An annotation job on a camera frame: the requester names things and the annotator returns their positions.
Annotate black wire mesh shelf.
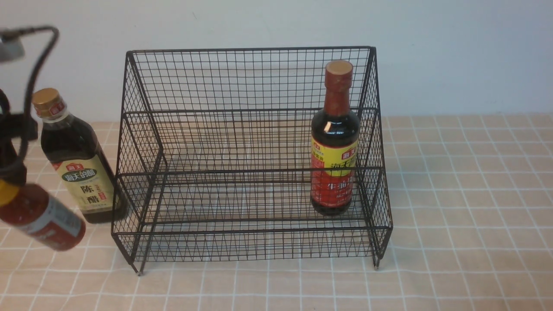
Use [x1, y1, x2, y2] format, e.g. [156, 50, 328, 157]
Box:
[111, 46, 393, 275]

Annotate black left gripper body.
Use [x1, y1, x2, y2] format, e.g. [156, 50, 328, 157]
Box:
[0, 90, 38, 187]

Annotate red chili sauce squeeze bottle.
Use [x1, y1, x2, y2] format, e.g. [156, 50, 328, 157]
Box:
[0, 180, 86, 251]

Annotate dark vinegar bottle gold cap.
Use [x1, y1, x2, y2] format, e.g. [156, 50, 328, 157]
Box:
[32, 87, 128, 224]

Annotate soy sauce bottle red label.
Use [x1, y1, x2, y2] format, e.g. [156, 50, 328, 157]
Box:
[310, 60, 361, 216]

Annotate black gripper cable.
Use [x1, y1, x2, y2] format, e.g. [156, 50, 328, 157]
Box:
[0, 26, 60, 175]

